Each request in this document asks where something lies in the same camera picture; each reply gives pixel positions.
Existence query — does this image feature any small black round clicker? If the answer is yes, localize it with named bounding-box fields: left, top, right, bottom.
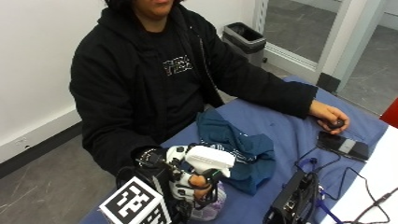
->
left=326, top=118, right=347, bottom=131

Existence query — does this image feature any thin black cable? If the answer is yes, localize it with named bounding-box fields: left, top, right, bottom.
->
left=294, top=145, right=341, bottom=173

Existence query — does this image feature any white door frame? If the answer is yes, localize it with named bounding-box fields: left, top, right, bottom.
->
left=251, top=0, right=391, bottom=91

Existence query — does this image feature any black electronics box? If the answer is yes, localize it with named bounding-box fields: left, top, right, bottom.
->
left=262, top=170, right=323, bottom=224

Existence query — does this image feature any black phone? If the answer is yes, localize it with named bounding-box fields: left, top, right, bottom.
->
left=315, top=130, right=369, bottom=163

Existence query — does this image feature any blue tablecloth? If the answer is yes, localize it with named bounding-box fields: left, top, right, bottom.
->
left=78, top=75, right=389, bottom=224

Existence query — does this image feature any grey waste bin black liner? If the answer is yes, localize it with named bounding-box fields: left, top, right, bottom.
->
left=219, top=21, right=268, bottom=68

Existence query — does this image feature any white cube with black markers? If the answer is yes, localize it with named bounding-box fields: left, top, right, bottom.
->
left=98, top=175, right=174, bottom=224

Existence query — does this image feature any teal cloth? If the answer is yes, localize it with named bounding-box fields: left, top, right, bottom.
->
left=194, top=108, right=276, bottom=197

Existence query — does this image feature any long black cable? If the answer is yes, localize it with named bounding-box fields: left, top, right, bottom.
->
left=338, top=167, right=398, bottom=224

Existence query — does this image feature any red chair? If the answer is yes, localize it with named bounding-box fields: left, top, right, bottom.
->
left=377, top=97, right=398, bottom=129

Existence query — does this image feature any clear spray bottle white head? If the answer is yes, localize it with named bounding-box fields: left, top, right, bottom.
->
left=182, top=144, right=236, bottom=222

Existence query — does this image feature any the person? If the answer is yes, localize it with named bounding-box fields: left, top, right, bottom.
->
left=67, top=0, right=319, bottom=177

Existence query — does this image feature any blue strap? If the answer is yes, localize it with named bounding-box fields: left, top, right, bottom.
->
left=294, top=157, right=345, bottom=224

